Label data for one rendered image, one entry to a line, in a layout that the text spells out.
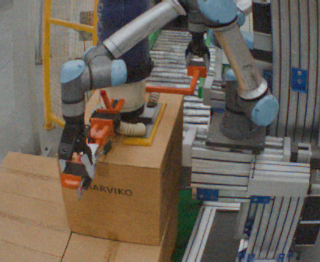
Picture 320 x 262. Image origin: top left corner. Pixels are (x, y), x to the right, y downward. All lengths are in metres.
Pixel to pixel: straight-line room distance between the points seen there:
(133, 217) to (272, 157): 0.59
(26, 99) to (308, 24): 2.28
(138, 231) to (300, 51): 0.99
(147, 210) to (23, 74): 1.77
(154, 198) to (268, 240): 0.73
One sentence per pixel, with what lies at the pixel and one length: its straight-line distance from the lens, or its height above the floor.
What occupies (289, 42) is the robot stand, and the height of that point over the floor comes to 1.38.
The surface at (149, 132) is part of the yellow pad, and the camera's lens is 1.98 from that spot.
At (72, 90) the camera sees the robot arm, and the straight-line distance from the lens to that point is 1.40.
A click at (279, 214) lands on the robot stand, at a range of 2.25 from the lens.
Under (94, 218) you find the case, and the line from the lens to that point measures 2.04.
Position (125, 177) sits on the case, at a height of 0.89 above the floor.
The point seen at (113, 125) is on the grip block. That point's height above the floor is 1.08.
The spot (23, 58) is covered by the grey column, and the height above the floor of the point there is 0.84.
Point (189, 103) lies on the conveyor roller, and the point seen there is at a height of 0.55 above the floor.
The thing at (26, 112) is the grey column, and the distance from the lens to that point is 3.54.
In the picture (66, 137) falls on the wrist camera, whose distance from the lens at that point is 1.43.
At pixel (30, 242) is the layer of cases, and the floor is 0.54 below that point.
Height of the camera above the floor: 1.92
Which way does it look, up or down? 29 degrees down
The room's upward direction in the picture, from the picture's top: straight up
